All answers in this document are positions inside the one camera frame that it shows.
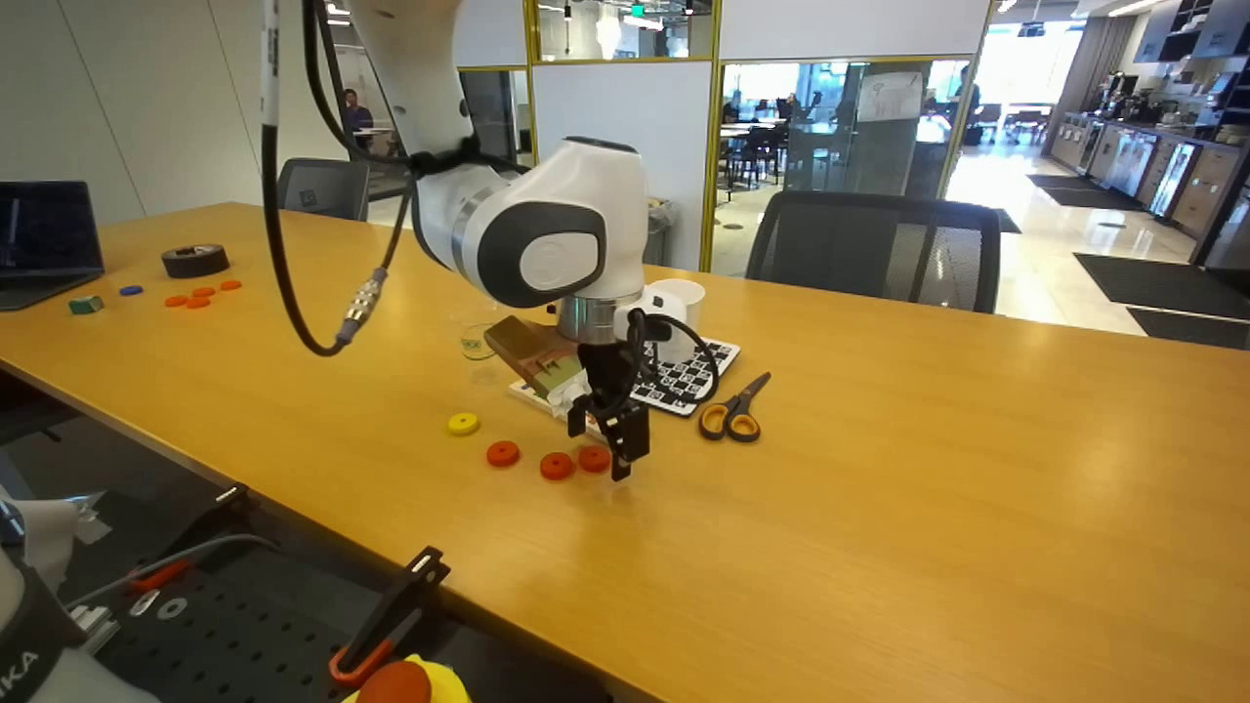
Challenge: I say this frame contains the kitchen counter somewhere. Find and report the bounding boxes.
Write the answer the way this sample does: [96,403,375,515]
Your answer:
[1038,108,1250,250]

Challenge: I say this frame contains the orange handled scissors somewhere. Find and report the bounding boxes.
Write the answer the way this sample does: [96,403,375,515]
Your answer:
[694,369,777,444]

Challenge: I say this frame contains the black orange clamp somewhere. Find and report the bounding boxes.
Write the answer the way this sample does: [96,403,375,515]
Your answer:
[325,545,453,692]

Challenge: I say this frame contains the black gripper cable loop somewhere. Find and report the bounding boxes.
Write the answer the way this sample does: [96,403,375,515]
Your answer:
[625,304,728,411]

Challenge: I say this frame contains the white paper cup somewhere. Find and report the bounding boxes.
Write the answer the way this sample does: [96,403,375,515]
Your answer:
[639,274,708,326]

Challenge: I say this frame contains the white paper sign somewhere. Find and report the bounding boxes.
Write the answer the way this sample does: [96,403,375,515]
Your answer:
[855,68,930,128]

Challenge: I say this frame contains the yellow orange toy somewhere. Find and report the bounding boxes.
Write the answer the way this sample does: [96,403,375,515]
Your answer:
[344,651,476,703]

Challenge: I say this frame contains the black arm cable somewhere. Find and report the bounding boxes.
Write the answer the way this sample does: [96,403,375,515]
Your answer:
[259,0,422,364]

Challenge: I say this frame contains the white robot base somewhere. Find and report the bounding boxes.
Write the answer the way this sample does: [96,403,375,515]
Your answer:
[0,545,167,703]

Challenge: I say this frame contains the black floor mat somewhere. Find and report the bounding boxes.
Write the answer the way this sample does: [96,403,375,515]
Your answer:
[1029,174,1147,214]
[1071,250,1250,326]
[1126,304,1250,353]

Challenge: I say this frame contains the small orange tool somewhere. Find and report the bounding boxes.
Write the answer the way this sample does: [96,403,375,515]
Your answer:
[124,560,191,601]

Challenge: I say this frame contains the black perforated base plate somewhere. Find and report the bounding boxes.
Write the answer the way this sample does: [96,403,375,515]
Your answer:
[90,545,444,703]

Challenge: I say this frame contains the wooden number puzzle board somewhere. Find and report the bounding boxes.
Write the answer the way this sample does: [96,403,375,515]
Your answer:
[506,371,652,452]

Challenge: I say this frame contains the black mesh office chair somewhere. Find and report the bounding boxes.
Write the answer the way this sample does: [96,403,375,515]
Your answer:
[741,187,1008,318]

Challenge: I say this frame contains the grey office chair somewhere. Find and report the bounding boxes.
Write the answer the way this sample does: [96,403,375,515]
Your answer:
[273,155,375,223]

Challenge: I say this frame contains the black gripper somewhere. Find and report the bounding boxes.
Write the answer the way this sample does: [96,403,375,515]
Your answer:
[561,331,652,483]

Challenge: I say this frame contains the person in dark clothes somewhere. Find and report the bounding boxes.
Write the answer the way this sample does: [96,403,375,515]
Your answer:
[341,82,377,161]

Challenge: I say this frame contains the black bracket bar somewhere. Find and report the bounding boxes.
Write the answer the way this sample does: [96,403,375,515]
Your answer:
[161,483,254,560]

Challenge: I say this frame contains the white overhead panel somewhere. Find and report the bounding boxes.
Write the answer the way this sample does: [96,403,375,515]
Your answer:
[720,0,996,68]

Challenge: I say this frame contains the black white checkerboard card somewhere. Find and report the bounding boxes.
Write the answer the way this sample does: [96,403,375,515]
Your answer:
[627,327,741,422]

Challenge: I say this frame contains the grey cable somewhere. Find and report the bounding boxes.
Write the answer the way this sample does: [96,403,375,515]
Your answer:
[70,528,277,615]

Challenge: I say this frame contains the yellow frame post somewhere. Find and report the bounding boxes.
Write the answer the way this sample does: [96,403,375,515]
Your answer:
[694,0,728,278]

